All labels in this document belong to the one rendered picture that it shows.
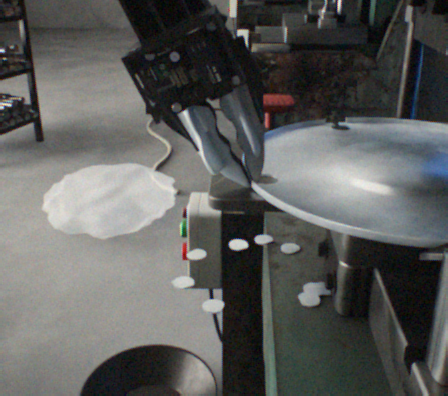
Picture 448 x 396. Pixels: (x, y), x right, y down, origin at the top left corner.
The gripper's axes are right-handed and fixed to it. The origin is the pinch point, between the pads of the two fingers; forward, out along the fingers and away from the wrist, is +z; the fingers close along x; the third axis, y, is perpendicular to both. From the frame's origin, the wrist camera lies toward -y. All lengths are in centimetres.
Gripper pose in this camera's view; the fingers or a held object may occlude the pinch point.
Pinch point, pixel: (246, 169)
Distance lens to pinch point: 47.0
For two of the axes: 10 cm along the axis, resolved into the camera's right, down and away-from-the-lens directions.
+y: -0.1, 3.8, -9.3
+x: 9.1, -3.9, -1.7
